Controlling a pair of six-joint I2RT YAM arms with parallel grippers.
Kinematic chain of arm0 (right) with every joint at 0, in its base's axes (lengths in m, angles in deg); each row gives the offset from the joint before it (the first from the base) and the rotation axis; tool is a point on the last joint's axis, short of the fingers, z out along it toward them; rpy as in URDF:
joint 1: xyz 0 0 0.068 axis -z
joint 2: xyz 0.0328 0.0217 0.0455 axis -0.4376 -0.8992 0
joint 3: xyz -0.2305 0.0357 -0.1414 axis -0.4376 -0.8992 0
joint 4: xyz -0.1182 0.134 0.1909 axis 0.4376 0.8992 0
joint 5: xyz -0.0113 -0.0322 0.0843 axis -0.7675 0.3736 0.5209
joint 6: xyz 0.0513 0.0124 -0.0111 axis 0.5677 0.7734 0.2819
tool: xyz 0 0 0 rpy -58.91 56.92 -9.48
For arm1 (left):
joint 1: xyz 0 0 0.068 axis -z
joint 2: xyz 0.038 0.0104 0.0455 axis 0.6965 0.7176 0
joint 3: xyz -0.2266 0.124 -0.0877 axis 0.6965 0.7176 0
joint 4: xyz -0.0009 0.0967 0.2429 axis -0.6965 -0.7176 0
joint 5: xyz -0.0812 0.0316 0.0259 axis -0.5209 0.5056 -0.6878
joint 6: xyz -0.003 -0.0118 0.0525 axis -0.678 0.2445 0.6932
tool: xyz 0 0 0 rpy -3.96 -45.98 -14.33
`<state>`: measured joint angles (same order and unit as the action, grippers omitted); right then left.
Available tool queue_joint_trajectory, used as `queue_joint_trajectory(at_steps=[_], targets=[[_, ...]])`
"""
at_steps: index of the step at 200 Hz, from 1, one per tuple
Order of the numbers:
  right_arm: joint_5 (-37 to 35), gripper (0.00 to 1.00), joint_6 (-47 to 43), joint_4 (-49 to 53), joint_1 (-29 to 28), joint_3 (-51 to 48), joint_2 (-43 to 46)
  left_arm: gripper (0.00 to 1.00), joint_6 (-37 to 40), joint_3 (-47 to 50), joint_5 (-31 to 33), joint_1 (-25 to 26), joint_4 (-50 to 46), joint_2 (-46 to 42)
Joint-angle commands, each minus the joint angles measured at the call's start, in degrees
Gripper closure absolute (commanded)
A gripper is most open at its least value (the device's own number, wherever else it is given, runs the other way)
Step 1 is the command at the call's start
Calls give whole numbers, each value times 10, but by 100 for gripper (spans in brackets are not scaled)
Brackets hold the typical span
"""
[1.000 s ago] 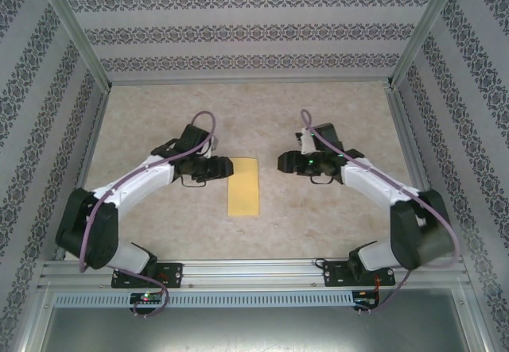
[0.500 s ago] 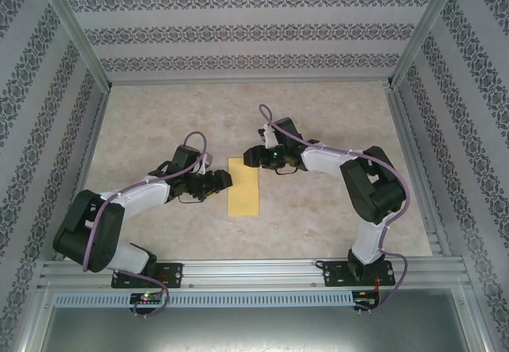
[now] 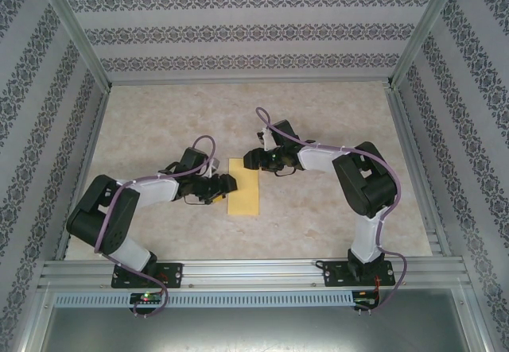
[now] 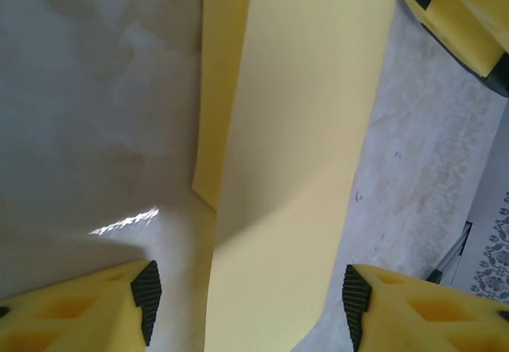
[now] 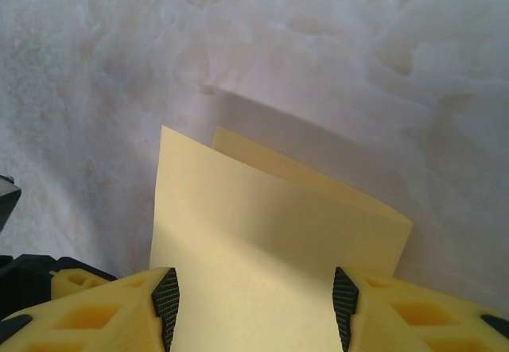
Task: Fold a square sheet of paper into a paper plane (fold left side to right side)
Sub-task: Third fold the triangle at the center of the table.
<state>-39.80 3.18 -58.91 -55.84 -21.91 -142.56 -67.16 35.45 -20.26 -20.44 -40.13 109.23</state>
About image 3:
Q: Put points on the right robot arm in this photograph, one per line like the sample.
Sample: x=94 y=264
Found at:
x=318 y=159

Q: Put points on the small circuit board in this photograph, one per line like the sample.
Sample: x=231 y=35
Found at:
x=364 y=302
x=147 y=298

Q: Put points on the short aluminium wall rail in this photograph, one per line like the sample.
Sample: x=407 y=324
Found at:
x=250 y=80

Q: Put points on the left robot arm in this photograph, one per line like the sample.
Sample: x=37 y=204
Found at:
x=155 y=191

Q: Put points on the aluminium frame post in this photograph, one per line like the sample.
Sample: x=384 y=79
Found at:
x=79 y=34
x=422 y=30

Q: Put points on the grey metal panel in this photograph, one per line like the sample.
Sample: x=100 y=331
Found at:
x=254 y=332

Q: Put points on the aluminium side rail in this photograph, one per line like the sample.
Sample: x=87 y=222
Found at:
x=404 y=129
x=96 y=129

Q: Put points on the yellow cloth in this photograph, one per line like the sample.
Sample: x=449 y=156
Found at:
x=243 y=187

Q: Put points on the wide aluminium mounting rail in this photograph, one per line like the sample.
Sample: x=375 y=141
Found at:
x=254 y=272

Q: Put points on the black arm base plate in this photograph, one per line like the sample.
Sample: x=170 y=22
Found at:
x=334 y=274
x=175 y=274

